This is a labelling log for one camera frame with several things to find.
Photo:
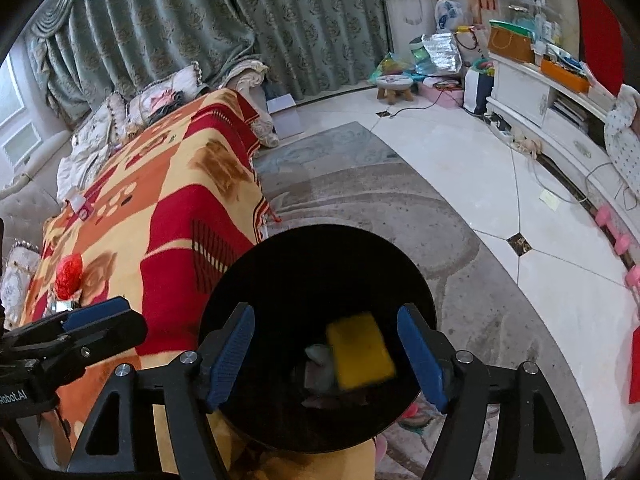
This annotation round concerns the cream fringed cushion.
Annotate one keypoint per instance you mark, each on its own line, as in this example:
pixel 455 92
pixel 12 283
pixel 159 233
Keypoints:
pixel 107 120

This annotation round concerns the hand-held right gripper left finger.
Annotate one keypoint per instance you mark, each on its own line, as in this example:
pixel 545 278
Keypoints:
pixel 232 360

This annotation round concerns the green plastic bag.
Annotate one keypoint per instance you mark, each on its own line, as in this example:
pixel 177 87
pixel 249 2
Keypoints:
pixel 390 65

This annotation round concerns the pink flat box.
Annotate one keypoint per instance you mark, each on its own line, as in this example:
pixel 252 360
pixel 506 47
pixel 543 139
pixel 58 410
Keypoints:
pixel 440 96

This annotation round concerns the red fabric panel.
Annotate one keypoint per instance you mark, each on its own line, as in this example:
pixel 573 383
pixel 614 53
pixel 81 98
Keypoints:
pixel 597 35

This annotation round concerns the white quilted cloth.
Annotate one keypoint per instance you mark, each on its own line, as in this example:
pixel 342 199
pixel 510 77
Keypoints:
pixel 80 170

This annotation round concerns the black round trash bin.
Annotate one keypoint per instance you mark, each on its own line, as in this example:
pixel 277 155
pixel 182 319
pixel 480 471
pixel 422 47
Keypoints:
pixel 310 270

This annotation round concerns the small wooden stool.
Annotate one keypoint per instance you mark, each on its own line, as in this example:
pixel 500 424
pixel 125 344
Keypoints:
pixel 395 82

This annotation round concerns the orange flat box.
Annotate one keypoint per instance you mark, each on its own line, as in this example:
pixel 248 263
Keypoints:
pixel 560 72

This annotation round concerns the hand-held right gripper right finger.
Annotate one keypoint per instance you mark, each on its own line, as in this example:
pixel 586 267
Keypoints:
pixel 422 360

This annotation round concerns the red envelope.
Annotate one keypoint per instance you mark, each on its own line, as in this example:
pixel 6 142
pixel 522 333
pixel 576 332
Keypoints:
pixel 634 365

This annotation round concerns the cream bolster cushion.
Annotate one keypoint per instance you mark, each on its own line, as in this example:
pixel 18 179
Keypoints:
pixel 15 280

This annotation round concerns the pink dumbbell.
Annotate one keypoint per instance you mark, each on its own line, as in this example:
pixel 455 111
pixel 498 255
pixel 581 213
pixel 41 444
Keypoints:
pixel 623 244
pixel 633 276
pixel 606 219

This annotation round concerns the green patterned curtain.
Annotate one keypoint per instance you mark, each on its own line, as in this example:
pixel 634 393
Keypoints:
pixel 200 20

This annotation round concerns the white polka dot cloth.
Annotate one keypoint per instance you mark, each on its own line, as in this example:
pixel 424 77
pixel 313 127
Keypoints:
pixel 622 135

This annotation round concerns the white power strip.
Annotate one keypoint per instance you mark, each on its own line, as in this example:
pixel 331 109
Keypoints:
pixel 500 127

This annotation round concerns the white cardboard box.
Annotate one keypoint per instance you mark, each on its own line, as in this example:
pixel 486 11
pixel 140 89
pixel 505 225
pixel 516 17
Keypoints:
pixel 285 120

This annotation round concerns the yellow paper note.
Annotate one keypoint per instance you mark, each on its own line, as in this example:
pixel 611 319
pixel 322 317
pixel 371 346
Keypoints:
pixel 550 199

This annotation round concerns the white pill bottle pink label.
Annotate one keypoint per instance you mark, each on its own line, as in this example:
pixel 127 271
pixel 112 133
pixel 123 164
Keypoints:
pixel 80 208

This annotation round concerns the crumpled white tissue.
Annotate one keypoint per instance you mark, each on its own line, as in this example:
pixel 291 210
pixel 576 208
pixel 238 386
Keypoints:
pixel 320 355

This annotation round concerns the floral fringed cushion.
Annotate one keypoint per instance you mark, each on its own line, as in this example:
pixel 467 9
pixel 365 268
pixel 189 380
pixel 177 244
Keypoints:
pixel 165 90

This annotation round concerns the yellow sponge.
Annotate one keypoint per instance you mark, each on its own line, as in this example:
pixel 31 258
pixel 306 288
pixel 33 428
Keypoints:
pixel 360 350

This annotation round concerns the red crumpled wrapper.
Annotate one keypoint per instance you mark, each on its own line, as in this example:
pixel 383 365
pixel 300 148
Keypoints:
pixel 67 275

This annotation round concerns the blue white plastic bag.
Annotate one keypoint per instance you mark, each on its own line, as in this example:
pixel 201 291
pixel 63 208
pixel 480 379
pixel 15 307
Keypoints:
pixel 449 15

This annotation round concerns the red orange printed blanket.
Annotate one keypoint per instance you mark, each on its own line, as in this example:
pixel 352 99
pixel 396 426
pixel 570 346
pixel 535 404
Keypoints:
pixel 165 200

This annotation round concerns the white tv cabinet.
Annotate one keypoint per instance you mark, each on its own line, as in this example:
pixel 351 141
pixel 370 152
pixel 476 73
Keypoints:
pixel 520 85

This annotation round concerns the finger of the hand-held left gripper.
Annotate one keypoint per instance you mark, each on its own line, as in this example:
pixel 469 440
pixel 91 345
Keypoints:
pixel 97 310
pixel 127 332

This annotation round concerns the grey patterned rug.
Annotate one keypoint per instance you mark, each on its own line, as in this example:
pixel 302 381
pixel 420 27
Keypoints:
pixel 350 185

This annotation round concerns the white window frame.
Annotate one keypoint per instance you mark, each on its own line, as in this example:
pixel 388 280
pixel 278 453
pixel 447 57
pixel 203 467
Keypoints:
pixel 15 125

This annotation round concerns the silver foil bag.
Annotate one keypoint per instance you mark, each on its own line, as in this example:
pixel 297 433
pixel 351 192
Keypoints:
pixel 440 52

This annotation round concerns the white navy tote bag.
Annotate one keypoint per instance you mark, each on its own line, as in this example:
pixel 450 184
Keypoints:
pixel 477 92

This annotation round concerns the brown paper bag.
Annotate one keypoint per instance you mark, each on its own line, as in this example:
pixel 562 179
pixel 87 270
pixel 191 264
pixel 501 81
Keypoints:
pixel 510 42

